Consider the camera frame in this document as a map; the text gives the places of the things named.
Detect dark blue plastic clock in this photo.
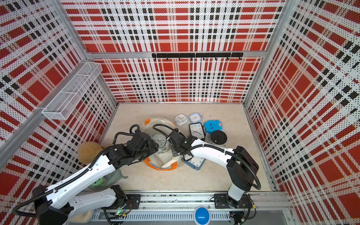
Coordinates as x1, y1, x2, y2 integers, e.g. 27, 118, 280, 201
181, 156, 205, 171

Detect blue round button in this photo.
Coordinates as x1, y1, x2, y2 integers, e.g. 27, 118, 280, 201
193, 206, 211, 225

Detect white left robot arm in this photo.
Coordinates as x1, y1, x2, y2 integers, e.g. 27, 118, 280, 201
12, 131, 158, 225

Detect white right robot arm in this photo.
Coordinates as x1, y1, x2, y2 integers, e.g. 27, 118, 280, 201
167, 129, 262, 209

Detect green round tape roll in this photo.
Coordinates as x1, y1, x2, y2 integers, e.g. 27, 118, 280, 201
91, 177, 106, 188

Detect black wall hook rail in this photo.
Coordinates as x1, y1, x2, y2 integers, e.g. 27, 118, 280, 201
152, 52, 244, 60

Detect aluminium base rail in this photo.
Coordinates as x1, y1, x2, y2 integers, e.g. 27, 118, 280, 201
89, 191, 296, 225

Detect white clock light blue band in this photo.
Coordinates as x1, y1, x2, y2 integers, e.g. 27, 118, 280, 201
173, 113, 188, 126

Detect beige sponge block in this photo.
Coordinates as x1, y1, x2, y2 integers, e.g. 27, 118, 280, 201
67, 210, 95, 224

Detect white wire mesh shelf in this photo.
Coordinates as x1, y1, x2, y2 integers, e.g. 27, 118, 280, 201
42, 62, 102, 121

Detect light blue square alarm clock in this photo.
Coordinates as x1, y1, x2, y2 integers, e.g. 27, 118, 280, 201
188, 112, 202, 124

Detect white round clock black back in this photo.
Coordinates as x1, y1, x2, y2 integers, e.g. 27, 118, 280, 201
210, 130, 227, 145

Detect beige canvas bag orange handles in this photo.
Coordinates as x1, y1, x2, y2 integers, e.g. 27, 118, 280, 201
140, 117, 180, 171

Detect black square alarm clock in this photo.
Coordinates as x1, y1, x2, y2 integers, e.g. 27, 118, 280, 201
189, 123, 206, 141

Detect white round analog clock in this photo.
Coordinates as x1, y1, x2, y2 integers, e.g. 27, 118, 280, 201
152, 133, 167, 148

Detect bright blue round alarm clock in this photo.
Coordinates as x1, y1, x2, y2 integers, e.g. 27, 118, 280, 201
204, 120, 223, 134

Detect tan plush toy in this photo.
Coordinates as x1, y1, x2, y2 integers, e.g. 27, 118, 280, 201
78, 142, 104, 165

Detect grey green cloth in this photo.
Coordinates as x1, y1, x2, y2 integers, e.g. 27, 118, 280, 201
88, 169, 128, 190

